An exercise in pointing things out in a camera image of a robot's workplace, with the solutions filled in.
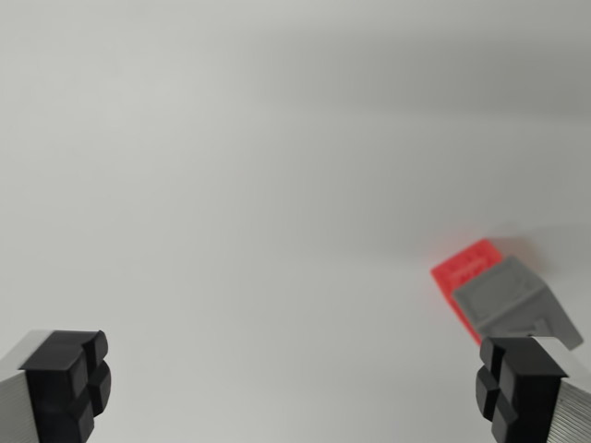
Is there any black-padded silver gripper right finger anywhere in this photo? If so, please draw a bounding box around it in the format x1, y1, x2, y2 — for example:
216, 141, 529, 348
475, 335, 591, 443

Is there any black-padded silver gripper left finger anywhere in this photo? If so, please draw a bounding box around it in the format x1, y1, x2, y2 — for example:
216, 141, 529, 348
0, 329, 113, 443

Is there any grey embossed cube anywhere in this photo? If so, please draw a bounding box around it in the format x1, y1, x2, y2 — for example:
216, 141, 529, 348
451, 255, 585, 353

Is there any red embossed cube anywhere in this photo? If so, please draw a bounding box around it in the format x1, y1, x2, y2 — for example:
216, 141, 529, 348
429, 237, 504, 347

